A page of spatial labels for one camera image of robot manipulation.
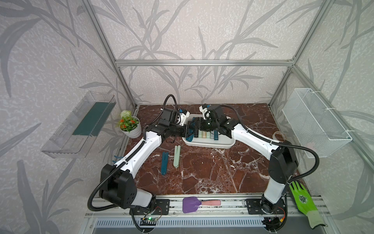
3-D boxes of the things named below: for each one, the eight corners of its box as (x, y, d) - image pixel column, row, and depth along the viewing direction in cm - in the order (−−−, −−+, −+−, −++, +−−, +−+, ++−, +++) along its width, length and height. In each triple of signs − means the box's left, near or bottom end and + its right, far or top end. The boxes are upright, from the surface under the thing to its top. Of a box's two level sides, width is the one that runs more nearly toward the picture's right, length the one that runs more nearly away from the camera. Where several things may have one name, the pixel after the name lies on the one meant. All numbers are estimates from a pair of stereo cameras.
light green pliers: (172, 167, 89) (172, 166, 87) (174, 147, 98) (174, 145, 96) (179, 167, 89) (178, 166, 87) (180, 147, 98) (180, 145, 96)
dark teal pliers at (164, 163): (161, 175, 86) (160, 174, 84) (163, 153, 95) (162, 151, 93) (167, 175, 86) (166, 173, 84) (168, 153, 95) (168, 151, 93)
